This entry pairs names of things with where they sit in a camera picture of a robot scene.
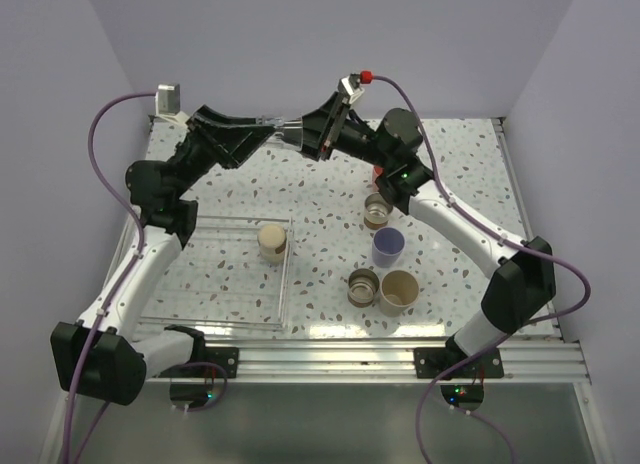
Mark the pink plastic cup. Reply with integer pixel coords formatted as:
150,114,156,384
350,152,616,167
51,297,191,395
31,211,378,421
371,166,384,192

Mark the steel cup with cork base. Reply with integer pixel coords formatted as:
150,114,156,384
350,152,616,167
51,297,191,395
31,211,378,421
257,224,287,264

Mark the beige plastic cup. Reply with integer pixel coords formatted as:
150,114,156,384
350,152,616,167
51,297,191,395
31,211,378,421
379,270,420,317

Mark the steel cup front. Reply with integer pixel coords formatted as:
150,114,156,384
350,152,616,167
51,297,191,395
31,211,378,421
347,268,380,308

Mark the purple cable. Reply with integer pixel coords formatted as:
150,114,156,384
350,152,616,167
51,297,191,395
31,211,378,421
372,74,592,464
58,92,161,464

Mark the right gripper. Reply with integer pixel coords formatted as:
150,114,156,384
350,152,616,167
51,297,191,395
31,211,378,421
276,93,393,170

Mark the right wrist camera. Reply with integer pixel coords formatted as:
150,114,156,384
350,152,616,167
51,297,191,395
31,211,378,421
337,70,374,105

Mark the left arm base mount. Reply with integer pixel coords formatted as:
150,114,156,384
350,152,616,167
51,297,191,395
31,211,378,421
156,346,240,379

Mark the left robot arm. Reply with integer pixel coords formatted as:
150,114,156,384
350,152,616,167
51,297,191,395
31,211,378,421
51,106,284,405

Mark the steel cup middle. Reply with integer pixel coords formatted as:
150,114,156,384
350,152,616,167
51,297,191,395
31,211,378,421
363,193,394,230

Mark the aluminium frame rail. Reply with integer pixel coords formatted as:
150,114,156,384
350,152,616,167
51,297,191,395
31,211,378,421
64,338,594,385

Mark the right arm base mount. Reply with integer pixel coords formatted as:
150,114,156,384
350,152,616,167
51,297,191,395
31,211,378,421
413,347,505,380

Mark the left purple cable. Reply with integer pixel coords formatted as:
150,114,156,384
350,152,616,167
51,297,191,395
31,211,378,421
58,92,161,464

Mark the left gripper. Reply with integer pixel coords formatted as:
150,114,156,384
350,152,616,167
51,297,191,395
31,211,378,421
168,105,274,200

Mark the clear acrylic dish rack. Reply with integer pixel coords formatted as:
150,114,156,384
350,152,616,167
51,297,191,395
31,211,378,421
138,215,294,337

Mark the clear glass cup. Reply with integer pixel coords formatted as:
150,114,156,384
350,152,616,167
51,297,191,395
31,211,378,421
256,116,304,152

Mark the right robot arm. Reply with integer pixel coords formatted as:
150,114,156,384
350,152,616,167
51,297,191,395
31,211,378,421
300,94,556,377

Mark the purple plastic cup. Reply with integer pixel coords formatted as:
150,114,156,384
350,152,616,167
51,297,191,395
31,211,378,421
372,227,405,268

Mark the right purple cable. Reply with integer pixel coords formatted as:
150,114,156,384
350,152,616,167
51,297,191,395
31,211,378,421
372,74,592,464

